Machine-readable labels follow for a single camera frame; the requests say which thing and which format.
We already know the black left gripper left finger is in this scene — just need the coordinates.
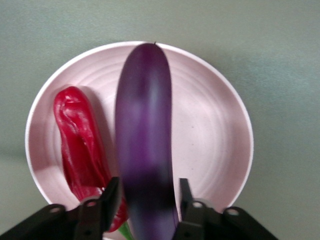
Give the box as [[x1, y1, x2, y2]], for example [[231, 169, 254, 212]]
[[0, 176, 121, 240]]

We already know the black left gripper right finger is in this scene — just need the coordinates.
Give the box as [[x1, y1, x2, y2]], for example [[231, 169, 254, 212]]
[[173, 177, 280, 240]]

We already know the red chili pepper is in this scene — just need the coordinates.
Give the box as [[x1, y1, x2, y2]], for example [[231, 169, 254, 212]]
[[53, 86, 133, 239]]

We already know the purple eggplant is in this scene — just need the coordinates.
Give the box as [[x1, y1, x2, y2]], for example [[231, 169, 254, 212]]
[[114, 42, 180, 240]]

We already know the pink round plate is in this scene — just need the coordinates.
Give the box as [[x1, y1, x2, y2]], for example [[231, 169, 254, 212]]
[[24, 41, 255, 240]]

